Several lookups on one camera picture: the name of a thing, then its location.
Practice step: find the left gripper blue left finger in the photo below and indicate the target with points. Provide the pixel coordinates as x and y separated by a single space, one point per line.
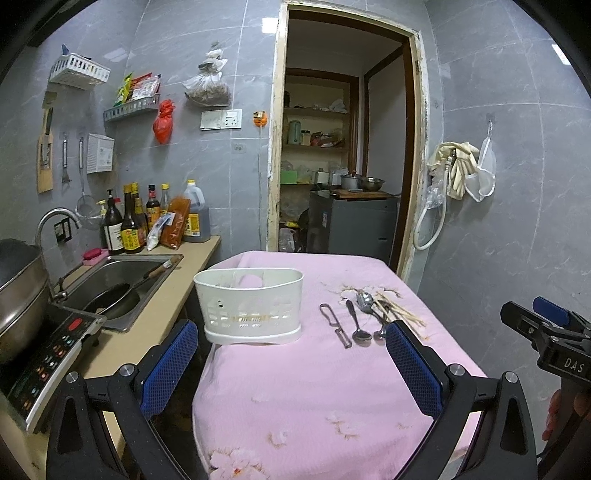
162 367

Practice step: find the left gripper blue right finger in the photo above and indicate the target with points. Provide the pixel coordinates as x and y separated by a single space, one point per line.
422 373

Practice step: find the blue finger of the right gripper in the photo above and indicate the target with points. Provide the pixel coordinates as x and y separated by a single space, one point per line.
551 311

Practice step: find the ornate handle steel spoon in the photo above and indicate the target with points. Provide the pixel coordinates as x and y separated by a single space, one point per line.
360 336

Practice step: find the wooden chopstick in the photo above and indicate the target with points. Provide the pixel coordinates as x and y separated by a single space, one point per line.
425 324
397 312

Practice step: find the large steel spoon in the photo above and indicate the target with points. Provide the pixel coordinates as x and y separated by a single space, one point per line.
366 303

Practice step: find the white plastic utensil caddy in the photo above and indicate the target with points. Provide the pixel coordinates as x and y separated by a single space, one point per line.
250 305

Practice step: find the steel fork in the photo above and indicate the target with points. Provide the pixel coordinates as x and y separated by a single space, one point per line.
383 317

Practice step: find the pink floral tablecloth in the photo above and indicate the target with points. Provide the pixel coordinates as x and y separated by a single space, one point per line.
312 409

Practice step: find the stainless steel sink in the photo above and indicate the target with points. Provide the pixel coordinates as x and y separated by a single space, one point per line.
108 273

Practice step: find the induction cooktop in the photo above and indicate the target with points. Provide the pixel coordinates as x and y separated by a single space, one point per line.
29 381

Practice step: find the white mesh bag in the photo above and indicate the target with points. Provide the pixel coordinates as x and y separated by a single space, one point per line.
481 184

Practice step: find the orange spice bag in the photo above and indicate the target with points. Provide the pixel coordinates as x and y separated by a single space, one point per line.
174 228

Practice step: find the dark soy sauce bottle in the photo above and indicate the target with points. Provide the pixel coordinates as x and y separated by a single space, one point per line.
131 232

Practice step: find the dark grey cabinet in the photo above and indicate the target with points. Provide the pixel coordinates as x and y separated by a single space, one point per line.
363 227

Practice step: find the large dark oil jug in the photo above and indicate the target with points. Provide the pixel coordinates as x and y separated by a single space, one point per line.
198 224

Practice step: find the steel wok with lid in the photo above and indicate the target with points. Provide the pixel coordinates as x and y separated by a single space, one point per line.
24 295

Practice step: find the white salt packet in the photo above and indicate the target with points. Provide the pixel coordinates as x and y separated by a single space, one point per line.
153 237

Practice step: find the pump top sauce bottle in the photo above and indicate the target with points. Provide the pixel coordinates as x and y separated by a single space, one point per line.
112 223

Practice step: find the red cap sauce bottle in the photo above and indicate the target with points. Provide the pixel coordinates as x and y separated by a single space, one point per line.
152 207

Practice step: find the yellow cap clear bottle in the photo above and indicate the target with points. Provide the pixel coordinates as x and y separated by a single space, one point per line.
165 199

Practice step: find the hanging mesh strainer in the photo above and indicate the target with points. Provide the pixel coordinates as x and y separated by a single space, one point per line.
86 208

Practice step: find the steel bowl on cabinet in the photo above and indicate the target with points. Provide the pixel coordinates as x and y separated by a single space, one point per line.
371 184

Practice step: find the hanging steel peeler tool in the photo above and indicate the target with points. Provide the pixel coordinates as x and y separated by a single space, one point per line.
64 159

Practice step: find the wooden cutting board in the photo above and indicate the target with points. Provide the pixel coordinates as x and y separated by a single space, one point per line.
44 153

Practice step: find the red plastic bag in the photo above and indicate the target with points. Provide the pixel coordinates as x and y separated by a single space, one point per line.
163 123

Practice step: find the black saucepan wooden handle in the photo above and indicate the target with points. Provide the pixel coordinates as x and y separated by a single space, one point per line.
121 298

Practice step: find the wooden door frame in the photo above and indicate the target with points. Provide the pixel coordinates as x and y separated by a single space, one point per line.
418 106

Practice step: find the white wall box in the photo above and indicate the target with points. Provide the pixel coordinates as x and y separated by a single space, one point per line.
100 150

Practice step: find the white wall socket panel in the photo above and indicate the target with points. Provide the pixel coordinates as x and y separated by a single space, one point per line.
221 119

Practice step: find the grey wall shelf rack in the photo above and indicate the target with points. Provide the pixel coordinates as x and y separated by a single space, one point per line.
132 108

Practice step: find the orange wall hook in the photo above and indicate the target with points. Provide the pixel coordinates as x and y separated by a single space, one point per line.
259 118

